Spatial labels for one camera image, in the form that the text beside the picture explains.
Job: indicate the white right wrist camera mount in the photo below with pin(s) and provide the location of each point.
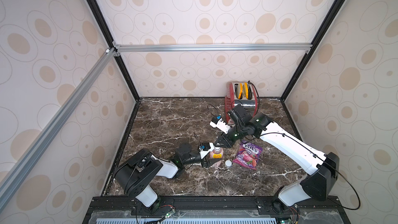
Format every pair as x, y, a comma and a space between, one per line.
218, 122

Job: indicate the aluminium horizontal frame bar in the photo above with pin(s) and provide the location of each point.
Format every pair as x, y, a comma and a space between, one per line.
207, 48

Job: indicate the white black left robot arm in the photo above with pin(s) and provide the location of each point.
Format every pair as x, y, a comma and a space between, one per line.
136, 174

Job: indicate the purple candy bag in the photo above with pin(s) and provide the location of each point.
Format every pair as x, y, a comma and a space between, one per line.
248, 155

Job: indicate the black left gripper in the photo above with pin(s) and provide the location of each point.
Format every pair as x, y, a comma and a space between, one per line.
209, 163

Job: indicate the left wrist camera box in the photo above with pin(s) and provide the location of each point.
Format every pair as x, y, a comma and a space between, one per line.
205, 149

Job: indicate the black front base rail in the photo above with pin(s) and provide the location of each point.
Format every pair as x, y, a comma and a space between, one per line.
212, 210

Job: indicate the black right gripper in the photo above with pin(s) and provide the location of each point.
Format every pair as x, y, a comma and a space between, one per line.
226, 141

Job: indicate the yellow toy toast slice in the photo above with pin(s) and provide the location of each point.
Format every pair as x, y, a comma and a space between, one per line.
239, 91
246, 91

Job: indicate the clear pink drink bottle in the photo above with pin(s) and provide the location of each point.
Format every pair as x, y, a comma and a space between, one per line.
217, 153

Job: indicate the red and steel toaster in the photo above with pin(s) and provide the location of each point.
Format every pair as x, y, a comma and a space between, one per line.
230, 100

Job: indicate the aluminium diagonal frame bar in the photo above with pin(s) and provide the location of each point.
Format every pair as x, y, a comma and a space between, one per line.
30, 158

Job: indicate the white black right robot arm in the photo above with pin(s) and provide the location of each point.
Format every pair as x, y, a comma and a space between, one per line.
321, 169

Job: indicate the white loose bottle cap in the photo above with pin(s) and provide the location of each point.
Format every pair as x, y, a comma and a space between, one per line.
228, 163

